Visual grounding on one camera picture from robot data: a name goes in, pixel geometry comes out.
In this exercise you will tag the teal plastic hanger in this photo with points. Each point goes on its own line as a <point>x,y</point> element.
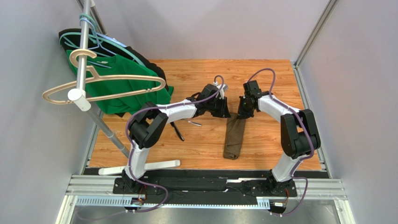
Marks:
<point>118,45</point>

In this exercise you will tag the black garment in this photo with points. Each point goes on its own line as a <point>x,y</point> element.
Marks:
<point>105,46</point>

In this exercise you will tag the aluminium frame rail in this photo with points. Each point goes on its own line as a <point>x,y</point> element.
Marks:
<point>321,199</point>

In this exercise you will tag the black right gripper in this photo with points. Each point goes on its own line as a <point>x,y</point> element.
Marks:
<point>245,108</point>

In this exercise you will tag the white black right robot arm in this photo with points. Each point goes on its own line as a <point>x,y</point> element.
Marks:
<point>299,133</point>

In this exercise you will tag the green t-shirt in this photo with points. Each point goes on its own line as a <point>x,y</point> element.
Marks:
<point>119,65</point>

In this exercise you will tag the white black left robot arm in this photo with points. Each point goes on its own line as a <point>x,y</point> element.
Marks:
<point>145,127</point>

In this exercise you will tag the silver clothes rack pole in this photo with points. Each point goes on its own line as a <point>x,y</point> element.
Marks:
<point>79,91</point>

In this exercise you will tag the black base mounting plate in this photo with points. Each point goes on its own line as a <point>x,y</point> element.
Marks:
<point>259,187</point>

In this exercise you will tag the silver fork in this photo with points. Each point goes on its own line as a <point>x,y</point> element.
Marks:
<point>193,123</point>

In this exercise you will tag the beige plastic hanger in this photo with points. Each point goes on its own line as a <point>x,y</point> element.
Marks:
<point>124,79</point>

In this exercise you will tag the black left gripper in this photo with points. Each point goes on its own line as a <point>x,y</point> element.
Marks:
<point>224,108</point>

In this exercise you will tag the white rack base foot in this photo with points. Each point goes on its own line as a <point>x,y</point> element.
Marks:
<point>147,167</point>

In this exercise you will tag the brown cloth napkin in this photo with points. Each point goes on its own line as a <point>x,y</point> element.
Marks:
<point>234,137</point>

